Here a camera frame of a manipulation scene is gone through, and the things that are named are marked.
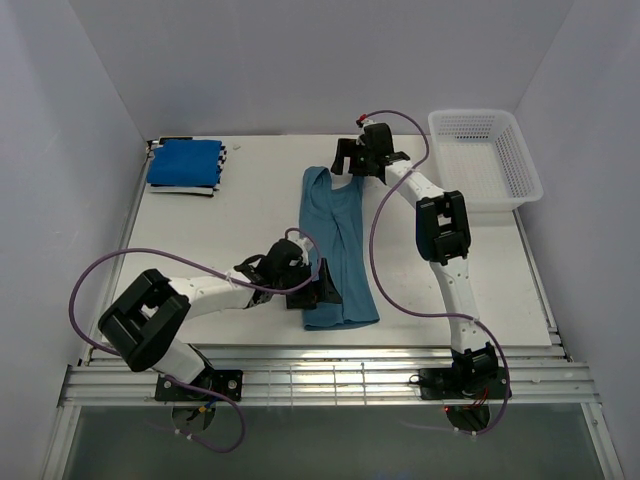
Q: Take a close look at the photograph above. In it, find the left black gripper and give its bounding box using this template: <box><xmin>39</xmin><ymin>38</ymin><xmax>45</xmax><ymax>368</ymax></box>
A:
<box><xmin>274</xmin><ymin>258</ymin><xmax>341</xmax><ymax>310</ymax></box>

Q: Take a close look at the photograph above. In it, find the teal tank top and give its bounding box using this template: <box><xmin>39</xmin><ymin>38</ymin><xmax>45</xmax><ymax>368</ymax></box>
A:
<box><xmin>299</xmin><ymin>167</ymin><xmax>380</xmax><ymax>331</ymax></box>

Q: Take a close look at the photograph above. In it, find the black white striped tank top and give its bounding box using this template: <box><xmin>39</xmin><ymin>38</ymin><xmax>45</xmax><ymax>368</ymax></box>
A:
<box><xmin>148</xmin><ymin>143</ymin><xmax>230</xmax><ymax>198</ymax></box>

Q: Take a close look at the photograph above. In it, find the blue tank top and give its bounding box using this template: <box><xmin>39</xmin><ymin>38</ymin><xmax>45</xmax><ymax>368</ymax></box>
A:
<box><xmin>145</xmin><ymin>138</ymin><xmax>224</xmax><ymax>190</ymax></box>

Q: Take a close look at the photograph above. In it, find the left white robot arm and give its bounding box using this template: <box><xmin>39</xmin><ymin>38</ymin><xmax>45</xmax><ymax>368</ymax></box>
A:
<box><xmin>98</xmin><ymin>238</ymin><xmax>342</xmax><ymax>400</ymax></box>

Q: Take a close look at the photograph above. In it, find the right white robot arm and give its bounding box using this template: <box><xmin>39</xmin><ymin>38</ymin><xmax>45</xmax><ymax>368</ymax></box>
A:
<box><xmin>331</xmin><ymin>115</ymin><xmax>499</xmax><ymax>397</ymax></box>

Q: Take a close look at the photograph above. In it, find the white plastic basket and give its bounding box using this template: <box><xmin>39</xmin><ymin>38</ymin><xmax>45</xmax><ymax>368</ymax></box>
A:
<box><xmin>428</xmin><ymin>109</ymin><xmax>543</xmax><ymax>213</ymax></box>

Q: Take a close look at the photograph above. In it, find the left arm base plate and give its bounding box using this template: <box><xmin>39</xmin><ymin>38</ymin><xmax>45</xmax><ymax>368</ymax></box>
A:
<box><xmin>154</xmin><ymin>369</ymin><xmax>243</xmax><ymax>402</ymax></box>

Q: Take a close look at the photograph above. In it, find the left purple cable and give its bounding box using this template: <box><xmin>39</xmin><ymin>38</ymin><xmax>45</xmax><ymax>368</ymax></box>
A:
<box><xmin>68</xmin><ymin>227</ymin><xmax>326</xmax><ymax>454</ymax></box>

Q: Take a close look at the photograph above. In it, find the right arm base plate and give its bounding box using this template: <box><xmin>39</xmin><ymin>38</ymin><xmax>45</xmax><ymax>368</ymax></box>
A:
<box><xmin>408</xmin><ymin>367</ymin><xmax>511</xmax><ymax>402</ymax></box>

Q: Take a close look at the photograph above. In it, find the aluminium rail frame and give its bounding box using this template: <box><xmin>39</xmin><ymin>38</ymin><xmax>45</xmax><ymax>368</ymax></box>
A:
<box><xmin>59</xmin><ymin>345</ymin><xmax>600</xmax><ymax>407</ymax></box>

